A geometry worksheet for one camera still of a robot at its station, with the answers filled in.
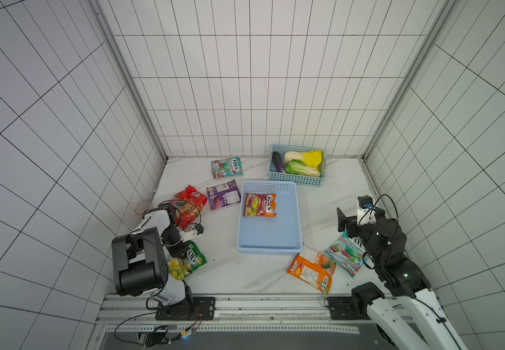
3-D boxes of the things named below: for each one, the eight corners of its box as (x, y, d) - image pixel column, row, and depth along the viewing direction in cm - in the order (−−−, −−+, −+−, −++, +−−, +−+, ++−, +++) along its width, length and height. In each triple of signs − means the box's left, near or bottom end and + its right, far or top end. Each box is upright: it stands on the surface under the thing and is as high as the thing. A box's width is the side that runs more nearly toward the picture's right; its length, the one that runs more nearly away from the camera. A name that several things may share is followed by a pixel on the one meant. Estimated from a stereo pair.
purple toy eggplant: (279, 177, 112) (280, 171, 108) (273, 156, 122) (273, 150, 118) (286, 176, 112) (287, 170, 108) (279, 155, 122) (280, 149, 119)
